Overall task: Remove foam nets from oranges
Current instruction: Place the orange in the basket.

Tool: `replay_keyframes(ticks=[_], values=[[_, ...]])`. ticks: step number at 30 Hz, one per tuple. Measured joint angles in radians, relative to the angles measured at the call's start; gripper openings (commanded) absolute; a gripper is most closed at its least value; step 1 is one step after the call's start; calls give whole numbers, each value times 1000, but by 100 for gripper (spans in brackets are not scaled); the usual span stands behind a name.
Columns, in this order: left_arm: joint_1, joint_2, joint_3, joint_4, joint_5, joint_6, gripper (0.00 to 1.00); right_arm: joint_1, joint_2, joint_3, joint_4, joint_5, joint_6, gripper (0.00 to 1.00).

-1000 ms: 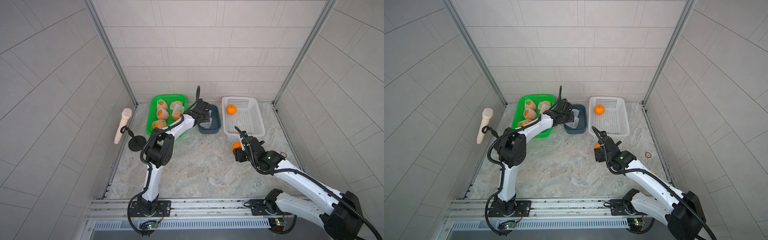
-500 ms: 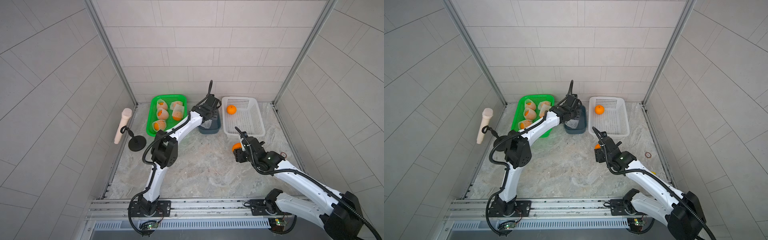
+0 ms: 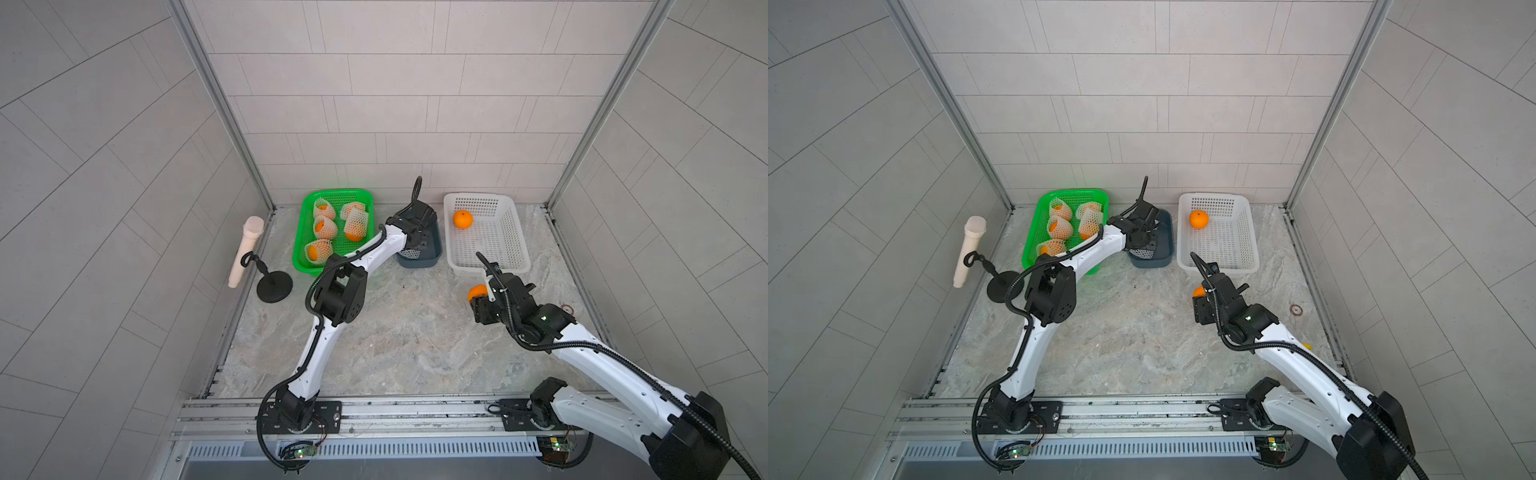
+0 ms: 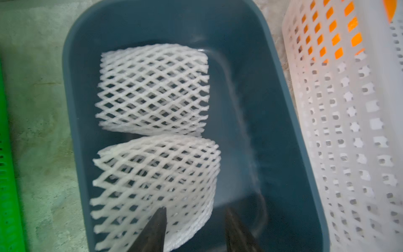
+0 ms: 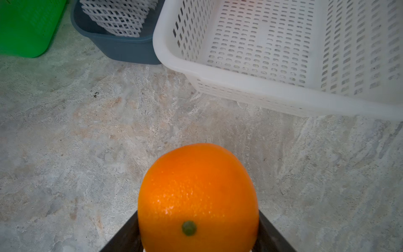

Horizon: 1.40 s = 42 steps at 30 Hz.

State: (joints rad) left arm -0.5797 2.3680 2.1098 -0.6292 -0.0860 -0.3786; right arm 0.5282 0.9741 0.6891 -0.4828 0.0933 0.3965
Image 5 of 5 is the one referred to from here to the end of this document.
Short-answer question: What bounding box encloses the green plastic basket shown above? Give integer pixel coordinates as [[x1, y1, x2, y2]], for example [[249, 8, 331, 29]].
[[1, 0, 66, 58]]

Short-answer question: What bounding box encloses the dark blue plastic tub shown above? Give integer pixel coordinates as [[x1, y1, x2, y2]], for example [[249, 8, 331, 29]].
[[70, 1, 164, 65]]

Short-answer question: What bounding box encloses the netted orange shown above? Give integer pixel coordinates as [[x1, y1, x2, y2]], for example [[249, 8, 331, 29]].
[[137, 143, 259, 252]]

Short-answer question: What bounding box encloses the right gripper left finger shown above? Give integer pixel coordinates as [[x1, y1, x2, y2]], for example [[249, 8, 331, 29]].
[[100, 212, 140, 252]]

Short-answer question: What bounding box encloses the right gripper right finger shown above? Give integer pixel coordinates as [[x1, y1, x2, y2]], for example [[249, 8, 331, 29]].
[[253, 211, 296, 252]]

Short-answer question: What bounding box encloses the white plastic basket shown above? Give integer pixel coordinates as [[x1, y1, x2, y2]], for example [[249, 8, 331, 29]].
[[153, 0, 403, 121]]

